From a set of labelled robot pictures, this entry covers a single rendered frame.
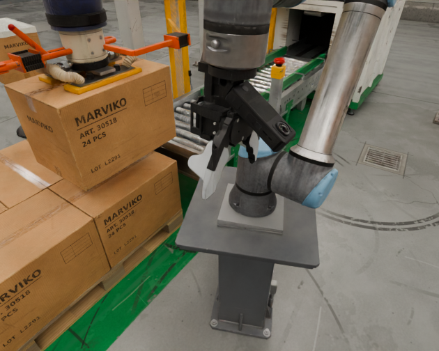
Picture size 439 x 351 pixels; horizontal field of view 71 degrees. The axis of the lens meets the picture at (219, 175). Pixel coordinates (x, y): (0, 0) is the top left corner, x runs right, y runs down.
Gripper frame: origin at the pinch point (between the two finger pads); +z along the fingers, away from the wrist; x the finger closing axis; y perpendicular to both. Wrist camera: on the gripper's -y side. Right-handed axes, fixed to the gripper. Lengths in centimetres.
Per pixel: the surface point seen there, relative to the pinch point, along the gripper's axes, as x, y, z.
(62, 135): -15, 89, 26
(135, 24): -154, 203, 11
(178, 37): -67, 75, -6
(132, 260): -39, 90, 121
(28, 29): -99, 274, 20
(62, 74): -24, 95, 6
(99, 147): -28, 86, 36
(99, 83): -36, 90, 10
